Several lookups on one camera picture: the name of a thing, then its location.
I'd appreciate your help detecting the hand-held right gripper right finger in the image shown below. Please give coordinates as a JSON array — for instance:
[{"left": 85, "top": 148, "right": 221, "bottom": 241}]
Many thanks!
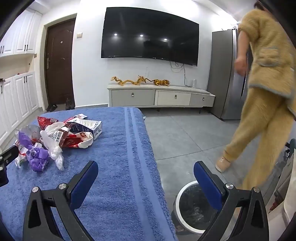
[{"left": 193, "top": 161, "right": 270, "bottom": 241}]

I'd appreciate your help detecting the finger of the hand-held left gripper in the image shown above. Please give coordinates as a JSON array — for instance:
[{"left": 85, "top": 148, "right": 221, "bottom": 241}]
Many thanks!
[
  {"left": 0, "top": 145, "right": 19, "bottom": 165},
  {"left": 0, "top": 163, "right": 10, "bottom": 187}
]

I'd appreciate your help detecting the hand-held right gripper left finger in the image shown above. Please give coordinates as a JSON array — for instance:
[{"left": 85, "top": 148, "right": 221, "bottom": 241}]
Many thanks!
[{"left": 23, "top": 160, "right": 99, "bottom": 241}]

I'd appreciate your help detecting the white trash bin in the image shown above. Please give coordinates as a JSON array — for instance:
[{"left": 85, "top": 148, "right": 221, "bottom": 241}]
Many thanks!
[{"left": 173, "top": 181, "right": 232, "bottom": 235}]

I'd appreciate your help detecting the white plastic bag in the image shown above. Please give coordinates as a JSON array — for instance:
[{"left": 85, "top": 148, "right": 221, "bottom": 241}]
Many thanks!
[{"left": 40, "top": 122, "right": 65, "bottom": 171}]

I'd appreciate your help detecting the red and white snack packet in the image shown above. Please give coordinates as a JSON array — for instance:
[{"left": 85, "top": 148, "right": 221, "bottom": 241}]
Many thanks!
[{"left": 61, "top": 130, "right": 94, "bottom": 149}]

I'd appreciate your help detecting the crumpled red and white wrapper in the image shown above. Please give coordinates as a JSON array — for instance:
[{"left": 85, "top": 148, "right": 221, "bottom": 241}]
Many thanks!
[{"left": 13, "top": 146, "right": 28, "bottom": 169}]

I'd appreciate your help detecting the purple plastic bag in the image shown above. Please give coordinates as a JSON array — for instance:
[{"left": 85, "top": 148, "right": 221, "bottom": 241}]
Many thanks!
[{"left": 19, "top": 130, "right": 50, "bottom": 172}]

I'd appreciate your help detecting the clear plastic bottle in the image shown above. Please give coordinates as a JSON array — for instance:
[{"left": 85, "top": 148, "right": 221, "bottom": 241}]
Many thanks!
[{"left": 15, "top": 125, "right": 42, "bottom": 144}]

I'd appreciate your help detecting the blue towel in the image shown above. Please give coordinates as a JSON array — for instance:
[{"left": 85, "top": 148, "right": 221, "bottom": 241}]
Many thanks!
[{"left": 0, "top": 107, "right": 179, "bottom": 241}]

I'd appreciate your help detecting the red foil snack wrapper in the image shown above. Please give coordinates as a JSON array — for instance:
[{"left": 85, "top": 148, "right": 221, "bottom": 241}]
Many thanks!
[{"left": 37, "top": 115, "right": 60, "bottom": 131}]

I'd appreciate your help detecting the white base cabinet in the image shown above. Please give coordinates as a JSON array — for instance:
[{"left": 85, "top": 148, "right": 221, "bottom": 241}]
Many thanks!
[{"left": 0, "top": 71, "right": 40, "bottom": 146}]

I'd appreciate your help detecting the brown barcode wrapper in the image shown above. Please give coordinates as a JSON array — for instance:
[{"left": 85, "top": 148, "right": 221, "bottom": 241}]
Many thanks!
[{"left": 54, "top": 128, "right": 70, "bottom": 148}]

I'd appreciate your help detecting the blue and white milk carton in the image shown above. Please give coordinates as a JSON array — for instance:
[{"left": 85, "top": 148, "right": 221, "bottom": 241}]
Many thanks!
[{"left": 66, "top": 119, "right": 103, "bottom": 141}]

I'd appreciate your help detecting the dark brown door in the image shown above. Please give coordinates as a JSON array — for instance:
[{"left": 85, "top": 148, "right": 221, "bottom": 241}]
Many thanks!
[{"left": 44, "top": 18, "right": 77, "bottom": 106}]

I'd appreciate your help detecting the white and grey television stand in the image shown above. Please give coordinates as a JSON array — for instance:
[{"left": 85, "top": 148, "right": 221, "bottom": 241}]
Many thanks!
[{"left": 107, "top": 82, "right": 216, "bottom": 114}]

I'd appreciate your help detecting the silver refrigerator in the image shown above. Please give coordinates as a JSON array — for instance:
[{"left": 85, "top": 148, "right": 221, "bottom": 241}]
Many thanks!
[{"left": 206, "top": 28, "right": 250, "bottom": 121}]

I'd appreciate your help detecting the golden dragon figurine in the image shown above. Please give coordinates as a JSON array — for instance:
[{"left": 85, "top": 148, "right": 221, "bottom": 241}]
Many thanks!
[
  {"left": 136, "top": 75, "right": 153, "bottom": 86},
  {"left": 110, "top": 76, "right": 137, "bottom": 86}
]

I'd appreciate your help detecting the golden tiger figurine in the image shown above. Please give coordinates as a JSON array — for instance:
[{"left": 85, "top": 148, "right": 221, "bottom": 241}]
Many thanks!
[{"left": 151, "top": 78, "right": 171, "bottom": 88}]

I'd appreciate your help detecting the black television cable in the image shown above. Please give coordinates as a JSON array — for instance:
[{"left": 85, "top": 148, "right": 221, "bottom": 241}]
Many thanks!
[{"left": 170, "top": 61, "right": 188, "bottom": 87}]

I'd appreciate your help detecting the white wall cabinet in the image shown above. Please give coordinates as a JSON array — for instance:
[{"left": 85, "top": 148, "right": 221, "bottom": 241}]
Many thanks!
[{"left": 0, "top": 8, "right": 43, "bottom": 57}]

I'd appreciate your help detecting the black wall television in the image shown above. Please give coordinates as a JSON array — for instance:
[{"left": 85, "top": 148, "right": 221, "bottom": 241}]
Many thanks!
[{"left": 100, "top": 7, "right": 200, "bottom": 67}]

